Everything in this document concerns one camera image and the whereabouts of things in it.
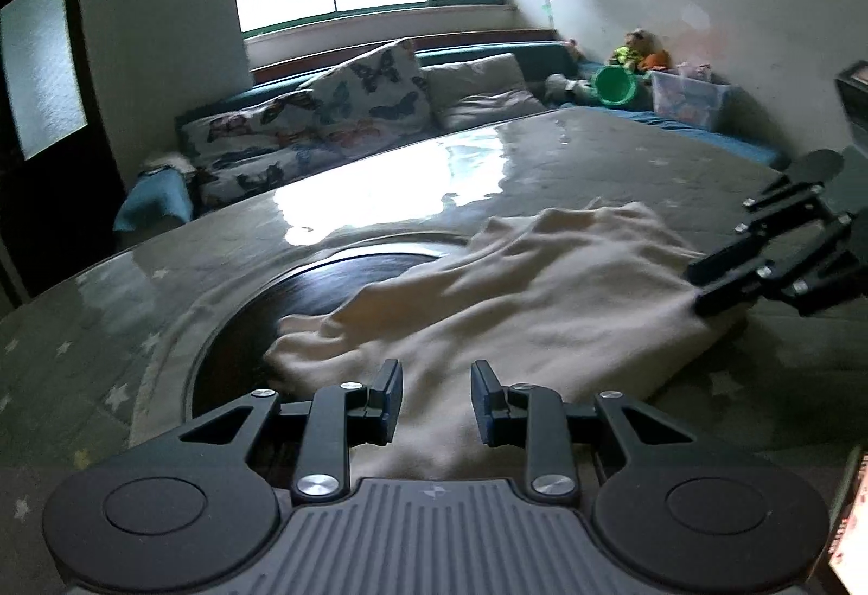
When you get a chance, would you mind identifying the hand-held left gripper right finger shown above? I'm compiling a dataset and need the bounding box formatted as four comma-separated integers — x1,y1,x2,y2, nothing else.
470,359,694,504

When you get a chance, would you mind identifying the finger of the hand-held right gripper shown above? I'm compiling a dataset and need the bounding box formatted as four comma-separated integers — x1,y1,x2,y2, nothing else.
693,214,868,318
684,149,847,287

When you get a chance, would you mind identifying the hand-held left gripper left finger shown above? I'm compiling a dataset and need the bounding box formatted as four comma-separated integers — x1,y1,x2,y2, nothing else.
177,359,404,504

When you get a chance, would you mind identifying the cream sweater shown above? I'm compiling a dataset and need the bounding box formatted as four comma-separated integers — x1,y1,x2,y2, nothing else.
263,202,750,481

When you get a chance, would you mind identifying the black round induction cooktop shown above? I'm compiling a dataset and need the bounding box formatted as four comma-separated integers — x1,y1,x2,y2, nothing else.
183,235,469,433

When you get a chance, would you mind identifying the clear plastic storage box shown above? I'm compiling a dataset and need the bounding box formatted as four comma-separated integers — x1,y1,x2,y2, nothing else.
649,67,733,131

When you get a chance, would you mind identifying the green plastic bucket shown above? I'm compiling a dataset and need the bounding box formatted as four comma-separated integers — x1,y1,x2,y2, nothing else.
590,62,642,108

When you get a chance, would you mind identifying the green and brown stuffed toy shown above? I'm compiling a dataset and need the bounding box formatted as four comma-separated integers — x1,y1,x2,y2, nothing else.
610,29,662,73

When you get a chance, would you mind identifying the black and white plush toy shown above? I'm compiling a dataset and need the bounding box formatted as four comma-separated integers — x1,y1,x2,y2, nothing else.
542,73,594,108

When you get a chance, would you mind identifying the dark device with lit screen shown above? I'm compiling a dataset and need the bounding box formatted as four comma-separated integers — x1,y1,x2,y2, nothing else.
824,446,868,595

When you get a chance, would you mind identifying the beige cushion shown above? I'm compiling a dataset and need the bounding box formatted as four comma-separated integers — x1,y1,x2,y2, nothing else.
424,53,530,111
437,89,549,131

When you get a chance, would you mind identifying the teal sofa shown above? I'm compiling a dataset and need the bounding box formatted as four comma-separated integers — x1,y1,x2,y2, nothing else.
112,40,791,233

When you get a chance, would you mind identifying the square butterfly print pillow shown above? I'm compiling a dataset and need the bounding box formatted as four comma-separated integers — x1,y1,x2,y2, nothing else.
298,37,435,152

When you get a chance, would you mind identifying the blue towel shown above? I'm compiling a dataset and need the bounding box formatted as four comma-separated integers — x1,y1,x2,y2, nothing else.
112,168,194,233

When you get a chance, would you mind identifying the white crumpled cloth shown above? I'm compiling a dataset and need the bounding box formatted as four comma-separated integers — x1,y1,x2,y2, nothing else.
139,153,197,176

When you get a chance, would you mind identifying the dark door with frosted glass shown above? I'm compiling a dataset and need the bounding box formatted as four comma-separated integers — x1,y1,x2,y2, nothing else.
0,0,126,308

